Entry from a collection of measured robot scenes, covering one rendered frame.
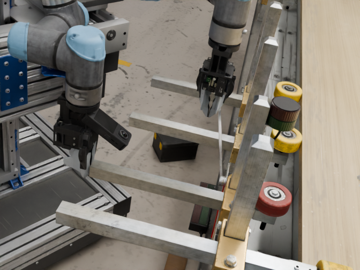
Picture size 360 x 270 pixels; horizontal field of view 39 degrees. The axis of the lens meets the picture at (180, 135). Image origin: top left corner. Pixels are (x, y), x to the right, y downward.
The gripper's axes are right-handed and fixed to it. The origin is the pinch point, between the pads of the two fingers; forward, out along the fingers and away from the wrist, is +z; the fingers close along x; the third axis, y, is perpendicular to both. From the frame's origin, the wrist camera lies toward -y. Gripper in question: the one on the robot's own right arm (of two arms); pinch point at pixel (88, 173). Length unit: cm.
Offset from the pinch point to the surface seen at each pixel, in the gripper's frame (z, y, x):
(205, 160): 83, -24, -124
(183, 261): 76, -26, -48
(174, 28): 83, 26, -280
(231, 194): -4.4, -33.3, -0.3
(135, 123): -0.5, -5.0, -23.5
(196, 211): 12.4, -26.7, -10.1
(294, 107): -28.1, -40.8, -3.3
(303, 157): -7, -49, -17
